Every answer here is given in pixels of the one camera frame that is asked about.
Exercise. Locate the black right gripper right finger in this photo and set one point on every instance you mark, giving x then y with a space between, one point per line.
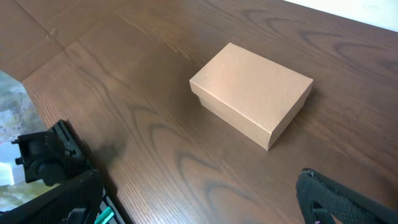
323 200

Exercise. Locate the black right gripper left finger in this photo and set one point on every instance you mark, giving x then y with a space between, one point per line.
84 191

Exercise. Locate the cardboard box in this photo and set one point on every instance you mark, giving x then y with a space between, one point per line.
255 95

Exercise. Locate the black mounting rail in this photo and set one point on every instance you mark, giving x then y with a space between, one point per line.
54 156

